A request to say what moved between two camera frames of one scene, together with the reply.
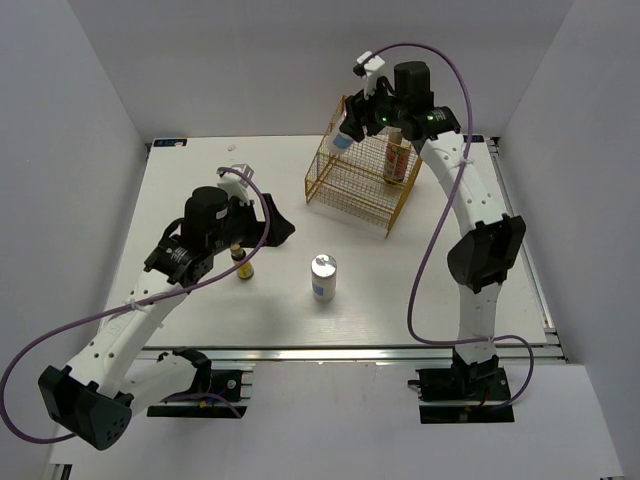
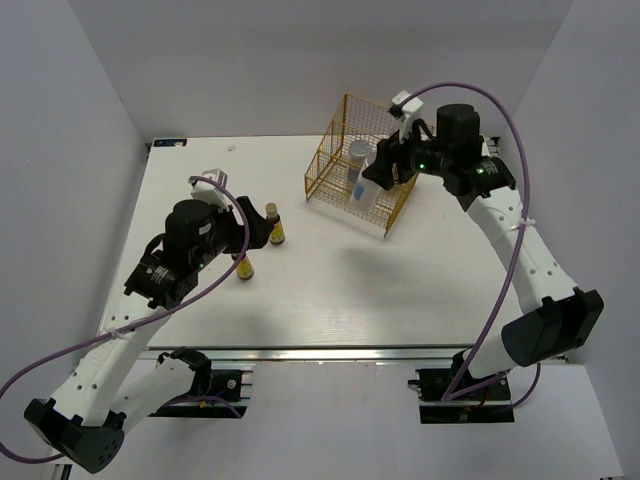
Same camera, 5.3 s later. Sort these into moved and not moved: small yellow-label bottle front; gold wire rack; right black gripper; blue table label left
Moved: right black gripper
Not moved: small yellow-label bottle front; blue table label left; gold wire rack
